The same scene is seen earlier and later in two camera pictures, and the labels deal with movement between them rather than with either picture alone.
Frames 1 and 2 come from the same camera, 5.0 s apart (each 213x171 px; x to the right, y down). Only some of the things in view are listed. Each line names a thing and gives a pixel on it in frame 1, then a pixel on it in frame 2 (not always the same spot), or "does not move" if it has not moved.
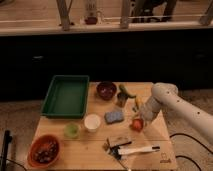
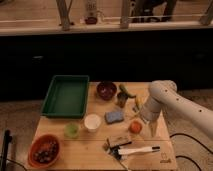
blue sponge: x=114 y=116 does not move
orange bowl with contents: x=43 y=151 does not move
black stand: x=7 y=139 does not move
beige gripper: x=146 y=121 to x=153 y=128
